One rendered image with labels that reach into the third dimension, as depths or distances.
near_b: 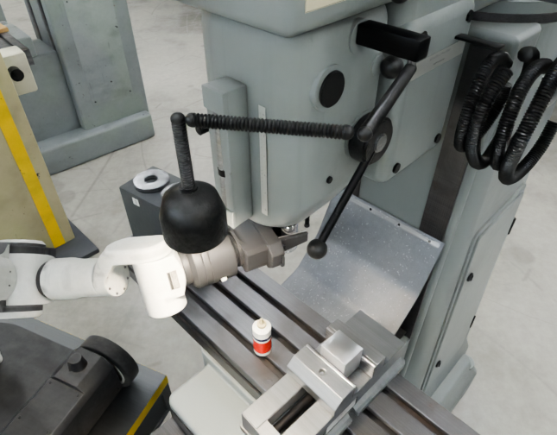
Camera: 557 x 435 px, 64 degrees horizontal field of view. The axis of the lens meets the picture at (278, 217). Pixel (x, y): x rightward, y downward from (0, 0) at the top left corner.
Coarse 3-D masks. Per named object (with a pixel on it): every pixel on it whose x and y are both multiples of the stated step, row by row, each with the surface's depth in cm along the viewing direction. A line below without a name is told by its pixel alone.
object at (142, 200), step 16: (144, 176) 116; (160, 176) 116; (176, 176) 119; (128, 192) 114; (144, 192) 113; (160, 192) 113; (128, 208) 118; (144, 208) 113; (160, 208) 109; (144, 224) 118; (160, 224) 113
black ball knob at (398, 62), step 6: (384, 60) 57; (390, 60) 57; (396, 60) 56; (384, 66) 57; (390, 66) 57; (396, 66) 57; (402, 66) 57; (384, 72) 57; (390, 72) 57; (396, 72) 57; (390, 78) 58
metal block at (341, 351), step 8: (336, 336) 87; (344, 336) 87; (328, 344) 85; (336, 344) 85; (344, 344) 85; (352, 344) 85; (320, 352) 87; (328, 352) 84; (336, 352) 84; (344, 352) 84; (352, 352) 84; (360, 352) 85; (328, 360) 86; (336, 360) 84; (344, 360) 83; (352, 360) 84; (344, 368) 83; (352, 368) 86
